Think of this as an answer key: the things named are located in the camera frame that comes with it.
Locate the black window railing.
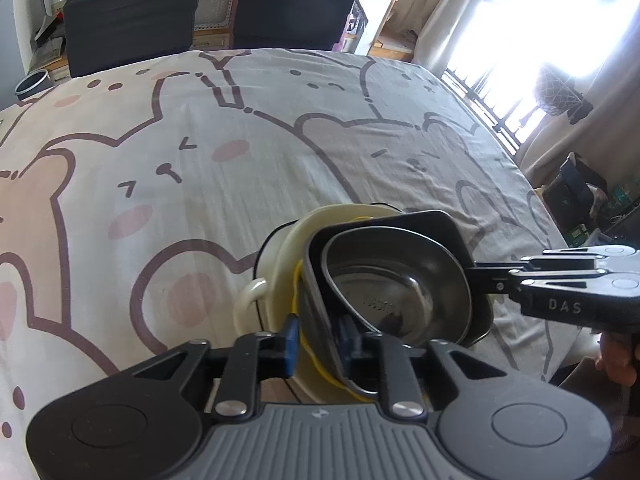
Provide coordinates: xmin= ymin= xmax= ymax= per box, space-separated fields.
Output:
xmin=444 ymin=67 xmax=532 ymax=157

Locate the hanging net bag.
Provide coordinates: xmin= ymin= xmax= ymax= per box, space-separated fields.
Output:
xmin=534 ymin=64 xmax=594 ymax=125

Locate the printed tablecloth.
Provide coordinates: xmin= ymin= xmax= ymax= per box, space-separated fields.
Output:
xmin=0 ymin=47 xmax=601 ymax=480

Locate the person's right hand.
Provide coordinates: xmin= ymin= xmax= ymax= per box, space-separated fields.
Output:
xmin=597 ymin=332 xmax=635 ymax=387

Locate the rectangular metal tray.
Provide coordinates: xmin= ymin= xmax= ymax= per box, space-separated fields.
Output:
xmin=300 ymin=210 xmax=497 ymax=403

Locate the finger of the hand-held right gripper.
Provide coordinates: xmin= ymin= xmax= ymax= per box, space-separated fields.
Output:
xmin=465 ymin=265 xmax=617 ymax=296
xmin=522 ymin=245 xmax=640 ymax=268

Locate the grey trash bin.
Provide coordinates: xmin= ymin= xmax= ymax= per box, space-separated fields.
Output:
xmin=15 ymin=70 xmax=52 ymax=101

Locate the dark grey chair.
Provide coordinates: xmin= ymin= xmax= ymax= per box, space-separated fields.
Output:
xmin=64 ymin=0 xmax=200 ymax=79
xmin=231 ymin=0 xmax=359 ymax=54

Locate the beige curtain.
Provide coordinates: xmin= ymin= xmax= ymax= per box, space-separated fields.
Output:
xmin=414 ymin=0 xmax=501 ymax=77

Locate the cream white mug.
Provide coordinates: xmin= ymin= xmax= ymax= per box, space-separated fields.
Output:
xmin=235 ymin=220 xmax=312 ymax=406

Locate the cream bowl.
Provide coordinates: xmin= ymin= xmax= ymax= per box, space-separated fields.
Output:
xmin=277 ymin=202 xmax=407 ymax=273

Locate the dark bag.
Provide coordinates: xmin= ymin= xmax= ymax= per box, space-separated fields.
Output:
xmin=542 ymin=152 xmax=612 ymax=233

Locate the oval metal bowl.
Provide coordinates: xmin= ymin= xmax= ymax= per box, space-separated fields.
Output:
xmin=321 ymin=226 xmax=473 ymax=348

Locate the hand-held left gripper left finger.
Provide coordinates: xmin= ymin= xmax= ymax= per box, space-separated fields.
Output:
xmin=125 ymin=314 xmax=301 ymax=421

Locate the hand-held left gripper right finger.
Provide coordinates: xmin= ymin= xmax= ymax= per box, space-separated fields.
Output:
xmin=340 ymin=317 xmax=516 ymax=421

